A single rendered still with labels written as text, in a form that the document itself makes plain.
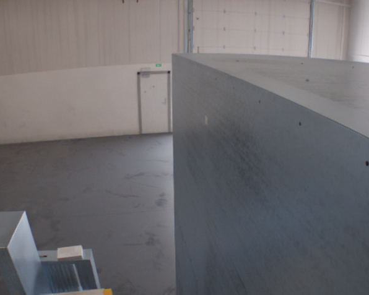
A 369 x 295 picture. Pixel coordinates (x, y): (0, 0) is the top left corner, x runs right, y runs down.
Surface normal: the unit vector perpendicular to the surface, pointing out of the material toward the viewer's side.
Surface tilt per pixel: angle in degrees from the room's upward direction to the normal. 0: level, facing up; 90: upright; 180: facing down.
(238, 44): 90
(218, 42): 90
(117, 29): 90
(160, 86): 90
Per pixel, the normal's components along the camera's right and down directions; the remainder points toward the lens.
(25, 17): 0.18, 0.36
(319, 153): -0.98, 0.07
